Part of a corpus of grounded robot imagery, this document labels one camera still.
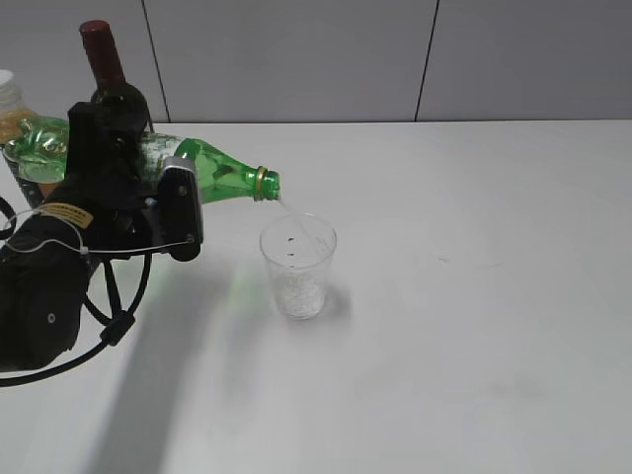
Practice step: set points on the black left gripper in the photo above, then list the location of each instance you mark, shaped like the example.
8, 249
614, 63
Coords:
102, 209

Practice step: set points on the green sprite bottle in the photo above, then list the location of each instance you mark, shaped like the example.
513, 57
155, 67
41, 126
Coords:
40, 154

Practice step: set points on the transparent plastic cup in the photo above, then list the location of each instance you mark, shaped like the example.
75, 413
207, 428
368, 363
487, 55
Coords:
298, 249

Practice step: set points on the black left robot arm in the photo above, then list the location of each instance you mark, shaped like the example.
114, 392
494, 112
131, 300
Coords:
42, 298

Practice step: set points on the dark red wine bottle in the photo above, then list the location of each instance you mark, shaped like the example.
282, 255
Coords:
113, 91

